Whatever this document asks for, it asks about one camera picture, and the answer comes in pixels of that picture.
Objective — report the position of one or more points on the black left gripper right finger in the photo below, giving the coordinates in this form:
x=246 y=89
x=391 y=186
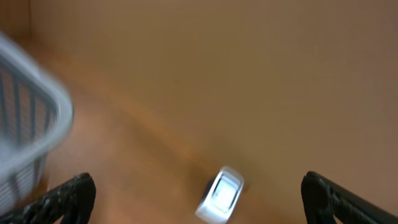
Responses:
x=326 y=202

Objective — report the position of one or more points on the white barcode scanner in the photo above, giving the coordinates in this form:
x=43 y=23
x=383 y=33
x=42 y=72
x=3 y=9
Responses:
x=220 y=196

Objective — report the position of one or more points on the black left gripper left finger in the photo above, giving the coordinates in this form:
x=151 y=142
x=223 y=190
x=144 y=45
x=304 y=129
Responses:
x=71 y=202

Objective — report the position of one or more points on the grey plastic basket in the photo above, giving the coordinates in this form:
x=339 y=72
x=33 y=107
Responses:
x=36 y=115

